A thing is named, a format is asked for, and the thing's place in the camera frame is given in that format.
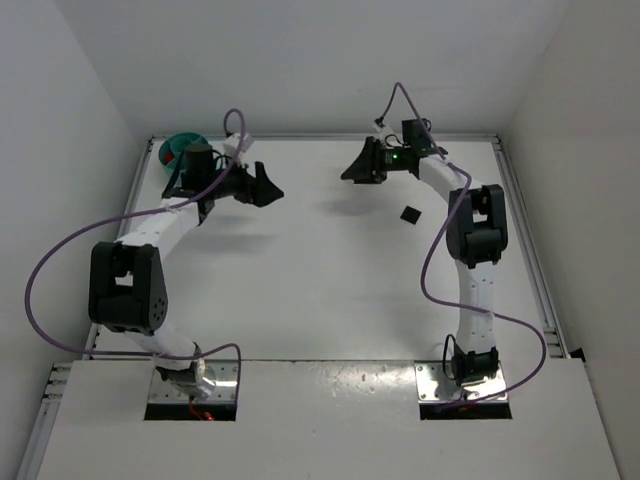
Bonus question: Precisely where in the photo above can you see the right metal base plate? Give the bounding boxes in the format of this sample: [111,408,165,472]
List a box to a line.
[414,362,509,405]

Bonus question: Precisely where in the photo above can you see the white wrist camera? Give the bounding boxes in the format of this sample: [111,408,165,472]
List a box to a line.
[373,117,399,148]
[222,132,253,168]

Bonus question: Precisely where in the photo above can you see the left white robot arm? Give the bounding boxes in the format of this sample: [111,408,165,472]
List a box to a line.
[88,144,284,397]

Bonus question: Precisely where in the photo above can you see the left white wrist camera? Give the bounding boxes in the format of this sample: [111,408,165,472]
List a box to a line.
[222,132,253,168]

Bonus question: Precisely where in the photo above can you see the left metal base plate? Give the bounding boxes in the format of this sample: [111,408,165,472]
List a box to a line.
[148,360,238,405]

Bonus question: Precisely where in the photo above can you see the metal base plate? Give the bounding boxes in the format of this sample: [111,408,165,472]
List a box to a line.
[148,360,238,405]
[414,362,509,405]

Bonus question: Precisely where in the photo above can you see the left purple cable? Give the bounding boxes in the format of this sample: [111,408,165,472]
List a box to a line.
[22,108,250,366]

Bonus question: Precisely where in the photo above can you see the teal divided round container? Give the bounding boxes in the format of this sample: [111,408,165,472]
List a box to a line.
[158,132,208,177]

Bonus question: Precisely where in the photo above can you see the black square lego plate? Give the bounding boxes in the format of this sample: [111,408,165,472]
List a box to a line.
[400,206,422,225]

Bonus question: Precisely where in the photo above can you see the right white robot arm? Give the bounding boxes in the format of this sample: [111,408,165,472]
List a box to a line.
[341,118,508,385]

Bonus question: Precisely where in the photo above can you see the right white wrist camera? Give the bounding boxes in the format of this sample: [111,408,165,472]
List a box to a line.
[373,117,399,148]

